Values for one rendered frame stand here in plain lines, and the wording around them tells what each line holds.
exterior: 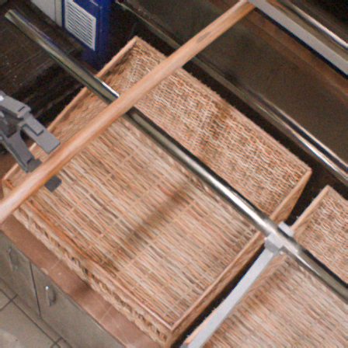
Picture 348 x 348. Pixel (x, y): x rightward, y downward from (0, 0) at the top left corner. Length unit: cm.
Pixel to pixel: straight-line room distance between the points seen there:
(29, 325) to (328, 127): 123
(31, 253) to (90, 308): 20
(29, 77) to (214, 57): 47
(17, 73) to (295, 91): 70
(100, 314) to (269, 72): 69
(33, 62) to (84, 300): 60
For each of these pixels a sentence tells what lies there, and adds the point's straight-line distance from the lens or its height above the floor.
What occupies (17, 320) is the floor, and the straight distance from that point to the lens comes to 270.
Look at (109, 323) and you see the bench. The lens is 207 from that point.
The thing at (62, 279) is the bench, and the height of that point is 58.
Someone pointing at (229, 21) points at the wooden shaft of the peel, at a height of 121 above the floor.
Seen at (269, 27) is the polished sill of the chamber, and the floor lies 116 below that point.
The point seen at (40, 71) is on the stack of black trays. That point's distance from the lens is 214.
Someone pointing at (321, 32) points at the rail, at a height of 143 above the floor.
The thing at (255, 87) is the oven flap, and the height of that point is 96.
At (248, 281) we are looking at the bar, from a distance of 158.
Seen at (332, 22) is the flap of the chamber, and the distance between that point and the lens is 153.
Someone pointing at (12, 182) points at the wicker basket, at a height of 69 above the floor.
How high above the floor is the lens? 253
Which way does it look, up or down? 61 degrees down
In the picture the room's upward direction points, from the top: 9 degrees clockwise
